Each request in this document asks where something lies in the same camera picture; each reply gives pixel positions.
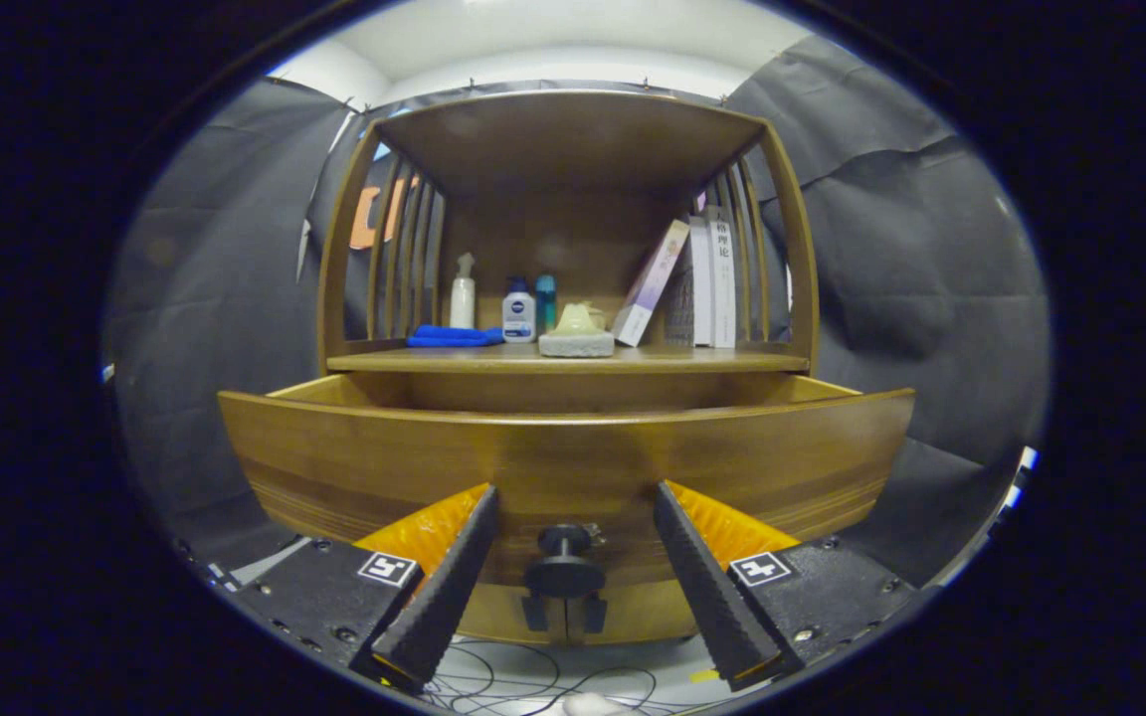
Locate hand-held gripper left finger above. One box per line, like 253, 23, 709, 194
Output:
225, 483, 500, 694

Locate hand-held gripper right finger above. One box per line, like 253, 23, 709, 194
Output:
653, 480, 922, 692

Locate wooden drawer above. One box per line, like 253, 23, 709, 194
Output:
218, 373, 917, 598

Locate wooden countertop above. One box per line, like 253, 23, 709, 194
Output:
326, 341, 811, 376

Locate wooden cabinet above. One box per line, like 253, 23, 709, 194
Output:
218, 89, 917, 645

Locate white rounded object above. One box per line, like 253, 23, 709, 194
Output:
561, 693, 639, 716

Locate blue folded cloth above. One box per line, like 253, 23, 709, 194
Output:
406, 324, 504, 348

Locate white lotion bottle blue cap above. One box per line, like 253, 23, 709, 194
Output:
501, 276, 537, 344

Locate white spray bottle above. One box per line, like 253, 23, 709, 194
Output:
450, 252, 477, 330

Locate plain white book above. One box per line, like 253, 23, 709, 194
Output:
687, 216, 715, 348

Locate white book with printed spine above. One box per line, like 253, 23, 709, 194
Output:
708, 205, 738, 349

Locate purple and white book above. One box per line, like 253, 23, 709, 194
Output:
612, 219, 691, 348

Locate black floor cables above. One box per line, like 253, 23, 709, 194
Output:
424, 639, 708, 715

